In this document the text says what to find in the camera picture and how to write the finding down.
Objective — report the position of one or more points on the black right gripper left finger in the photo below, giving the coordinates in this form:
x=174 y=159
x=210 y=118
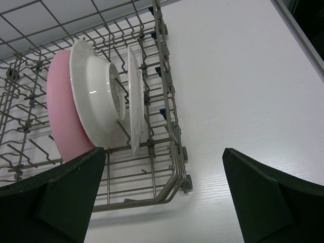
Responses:
x=55 y=205

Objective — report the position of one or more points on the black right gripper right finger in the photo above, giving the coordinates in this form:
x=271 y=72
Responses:
x=271 y=205

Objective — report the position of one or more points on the pink plate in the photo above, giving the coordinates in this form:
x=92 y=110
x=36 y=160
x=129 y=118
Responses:
x=68 y=133

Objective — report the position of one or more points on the white deep plate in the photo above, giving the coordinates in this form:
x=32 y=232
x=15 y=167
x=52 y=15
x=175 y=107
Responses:
x=98 y=97

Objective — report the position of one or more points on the white plate with green rim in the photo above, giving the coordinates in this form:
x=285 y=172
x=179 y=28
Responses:
x=136 y=101

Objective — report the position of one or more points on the metal wire dish rack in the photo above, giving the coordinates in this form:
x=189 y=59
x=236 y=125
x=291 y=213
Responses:
x=32 y=33

